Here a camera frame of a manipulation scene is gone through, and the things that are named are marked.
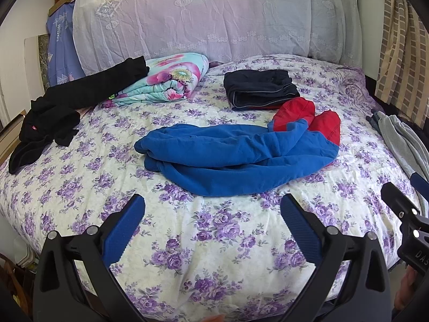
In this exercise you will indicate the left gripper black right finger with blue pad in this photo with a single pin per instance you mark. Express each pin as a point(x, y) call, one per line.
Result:
point(365, 292)

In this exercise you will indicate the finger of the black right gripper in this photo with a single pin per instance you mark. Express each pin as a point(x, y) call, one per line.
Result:
point(400, 205)

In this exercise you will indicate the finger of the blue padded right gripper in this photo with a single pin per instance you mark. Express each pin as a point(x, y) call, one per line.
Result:
point(419, 183)

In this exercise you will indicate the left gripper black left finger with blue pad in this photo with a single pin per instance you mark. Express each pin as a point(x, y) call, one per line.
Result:
point(73, 280)

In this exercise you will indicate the blue and red pants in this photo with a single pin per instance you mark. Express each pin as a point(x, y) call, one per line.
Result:
point(241, 159)

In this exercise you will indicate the black clothing pile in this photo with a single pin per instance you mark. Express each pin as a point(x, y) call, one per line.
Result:
point(54, 116)

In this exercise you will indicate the right hand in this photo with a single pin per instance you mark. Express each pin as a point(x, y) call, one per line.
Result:
point(405, 292)

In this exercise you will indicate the grey garment at bed edge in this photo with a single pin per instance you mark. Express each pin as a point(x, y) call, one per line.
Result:
point(405, 145)

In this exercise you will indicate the beige brick pattern curtain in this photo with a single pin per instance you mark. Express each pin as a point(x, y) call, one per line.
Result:
point(403, 71)

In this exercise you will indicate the folded dark navy pants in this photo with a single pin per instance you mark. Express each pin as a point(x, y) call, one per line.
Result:
point(257, 90)

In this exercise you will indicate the blue patterned fabric behind headboard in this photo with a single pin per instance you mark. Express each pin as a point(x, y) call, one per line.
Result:
point(63, 64)

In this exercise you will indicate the floral turquoise pink folded quilt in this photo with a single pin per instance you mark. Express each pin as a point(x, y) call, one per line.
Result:
point(170, 79)

